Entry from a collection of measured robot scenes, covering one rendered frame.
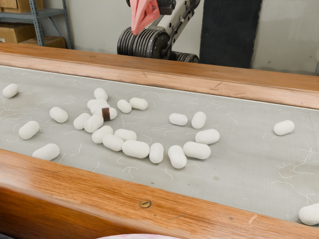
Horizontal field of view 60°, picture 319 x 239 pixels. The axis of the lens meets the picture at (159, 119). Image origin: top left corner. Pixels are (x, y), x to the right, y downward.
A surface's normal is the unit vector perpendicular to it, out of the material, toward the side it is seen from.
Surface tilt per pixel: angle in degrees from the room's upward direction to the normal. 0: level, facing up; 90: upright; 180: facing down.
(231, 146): 0
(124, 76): 45
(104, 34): 91
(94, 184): 0
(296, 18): 90
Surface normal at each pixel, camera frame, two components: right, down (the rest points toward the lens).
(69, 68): -0.24, -0.29
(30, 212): -0.33, 0.47
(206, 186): 0.00, -0.87
